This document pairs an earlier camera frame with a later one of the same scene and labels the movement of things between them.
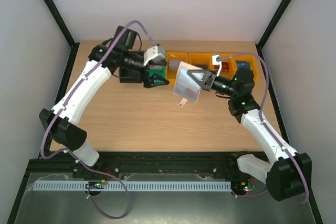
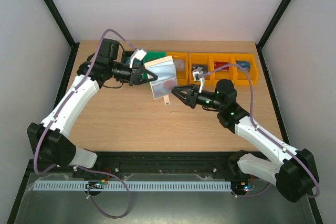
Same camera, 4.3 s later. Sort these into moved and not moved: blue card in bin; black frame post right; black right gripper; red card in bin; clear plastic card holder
Moved: clear plastic card holder; black right gripper
Not moved: black frame post right; red card in bin; blue card in bin
